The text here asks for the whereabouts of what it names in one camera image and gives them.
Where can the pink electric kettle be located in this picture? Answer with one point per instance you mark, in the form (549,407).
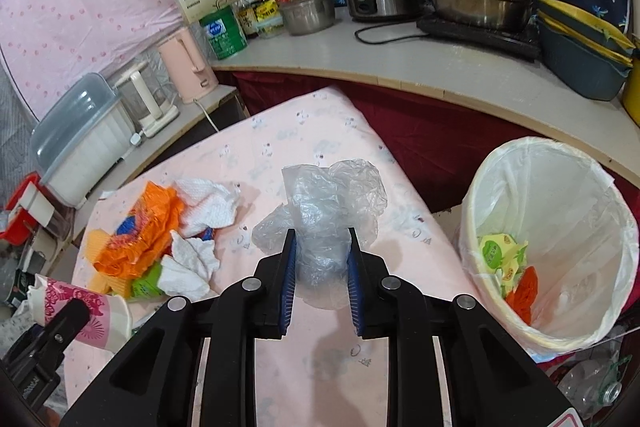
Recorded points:
(185,62)

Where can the orange snack wrapper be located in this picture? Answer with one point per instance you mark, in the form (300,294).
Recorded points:
(525,292)
(150,217)

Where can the pink printed paper cup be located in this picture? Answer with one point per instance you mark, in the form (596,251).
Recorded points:
(105,312)

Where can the white clear-lid storage box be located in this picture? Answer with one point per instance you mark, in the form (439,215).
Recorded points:
(85,157)

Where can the green snack wrapper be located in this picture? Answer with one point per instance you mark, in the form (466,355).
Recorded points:
(145,284)

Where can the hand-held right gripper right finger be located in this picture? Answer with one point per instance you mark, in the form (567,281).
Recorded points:
(354,284)

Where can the grey quilted cloth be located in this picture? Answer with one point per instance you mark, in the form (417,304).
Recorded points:
(12,132)

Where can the red box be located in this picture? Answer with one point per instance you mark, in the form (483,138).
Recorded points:
(15,227)

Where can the dark red cloth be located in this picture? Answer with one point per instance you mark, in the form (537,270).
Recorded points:
(425,142)

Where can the small steel bowl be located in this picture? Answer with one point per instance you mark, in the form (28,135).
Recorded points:
(307,14)

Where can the green tin can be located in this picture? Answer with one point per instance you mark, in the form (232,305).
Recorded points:
(222,34)

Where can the dark sauce jar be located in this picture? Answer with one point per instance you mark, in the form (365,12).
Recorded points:
(246,19)

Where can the black induction cooker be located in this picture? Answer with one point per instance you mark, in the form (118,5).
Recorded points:
(480,39)

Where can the pink printed tablecloth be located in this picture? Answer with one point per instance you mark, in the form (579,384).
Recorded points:
(300,132)

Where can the clear plastic bag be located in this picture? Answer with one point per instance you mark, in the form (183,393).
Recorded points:
(315,207)

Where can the white lined trash bin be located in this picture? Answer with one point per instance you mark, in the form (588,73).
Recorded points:
(560,217)

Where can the clear plastic bottle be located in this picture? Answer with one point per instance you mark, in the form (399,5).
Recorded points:
(590,382)

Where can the yellow and blue basin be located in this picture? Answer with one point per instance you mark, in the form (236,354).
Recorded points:
(580,72)
(570,14)

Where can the white glass kettle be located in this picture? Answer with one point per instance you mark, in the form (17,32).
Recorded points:
(150,107)

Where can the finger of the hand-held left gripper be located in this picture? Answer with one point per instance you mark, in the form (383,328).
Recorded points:
(65,324)

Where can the yellow green wrapper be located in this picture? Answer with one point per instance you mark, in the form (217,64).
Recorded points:
(495,252)

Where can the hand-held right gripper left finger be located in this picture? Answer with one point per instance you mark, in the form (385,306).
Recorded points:
(289,279)

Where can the yellow electric pot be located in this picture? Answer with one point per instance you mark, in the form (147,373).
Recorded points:
(632,97)

